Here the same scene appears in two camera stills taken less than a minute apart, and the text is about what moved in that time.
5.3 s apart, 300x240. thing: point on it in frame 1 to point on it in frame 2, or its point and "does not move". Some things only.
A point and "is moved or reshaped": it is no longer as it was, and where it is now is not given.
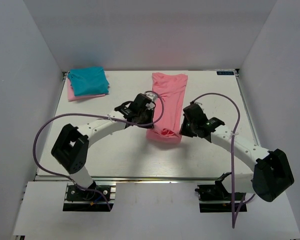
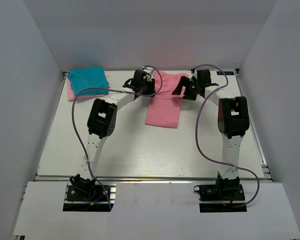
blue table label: (224, 73) does not move
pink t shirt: (172, 88) is moved or reshaped
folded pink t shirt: (71, 97) does not move
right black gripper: (184, 131) to (184, 81)
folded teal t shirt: (89, 81) does not move
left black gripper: (150, 110) to (151, 83)
